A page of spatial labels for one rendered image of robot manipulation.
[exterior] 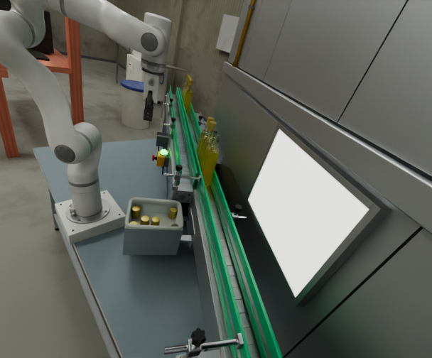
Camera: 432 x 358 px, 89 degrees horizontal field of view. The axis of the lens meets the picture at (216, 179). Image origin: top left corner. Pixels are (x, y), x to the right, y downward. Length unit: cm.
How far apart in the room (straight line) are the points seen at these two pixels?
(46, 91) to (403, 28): 99
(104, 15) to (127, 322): 100
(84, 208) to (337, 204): 102
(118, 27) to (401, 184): 77
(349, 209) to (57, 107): 95
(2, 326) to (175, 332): 120
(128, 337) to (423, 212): 89
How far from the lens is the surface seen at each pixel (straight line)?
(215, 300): 72
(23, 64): 98
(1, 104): 309
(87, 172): 108
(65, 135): 97
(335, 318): 63
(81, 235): 118
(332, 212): 56
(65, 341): 181
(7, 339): 190
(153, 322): 99
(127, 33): 78
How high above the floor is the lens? 166
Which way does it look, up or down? 31 degrees down
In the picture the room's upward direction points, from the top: 18 degrees clockwise
